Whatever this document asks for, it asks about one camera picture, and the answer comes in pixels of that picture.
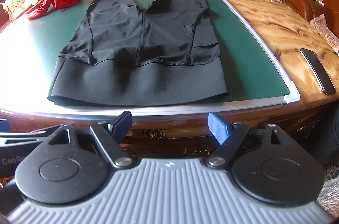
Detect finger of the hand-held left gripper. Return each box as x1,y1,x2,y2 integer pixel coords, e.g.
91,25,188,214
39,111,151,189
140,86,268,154
0,119,57,146

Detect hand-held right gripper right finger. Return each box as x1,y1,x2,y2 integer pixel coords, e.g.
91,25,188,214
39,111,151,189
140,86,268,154
206,112,301,169

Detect black pants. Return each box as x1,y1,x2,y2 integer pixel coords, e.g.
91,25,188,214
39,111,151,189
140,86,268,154
47,0,229,107

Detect green board with silver frame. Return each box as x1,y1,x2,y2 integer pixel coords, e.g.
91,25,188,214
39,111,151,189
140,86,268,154
0,0,301,122

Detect brown armchair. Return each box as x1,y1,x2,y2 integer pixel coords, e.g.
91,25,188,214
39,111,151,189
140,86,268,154
282,0,339,29

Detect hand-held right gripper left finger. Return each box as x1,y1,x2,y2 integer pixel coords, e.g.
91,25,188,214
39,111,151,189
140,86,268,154
40,111,134,169

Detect black phone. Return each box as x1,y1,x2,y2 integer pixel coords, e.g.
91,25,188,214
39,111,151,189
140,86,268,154
300,47,337,95

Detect white sneaker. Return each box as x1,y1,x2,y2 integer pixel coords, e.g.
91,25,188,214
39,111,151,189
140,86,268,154
0,0,35,21

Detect patterned cushion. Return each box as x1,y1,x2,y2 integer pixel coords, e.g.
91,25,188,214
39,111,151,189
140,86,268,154
309,14,339,55

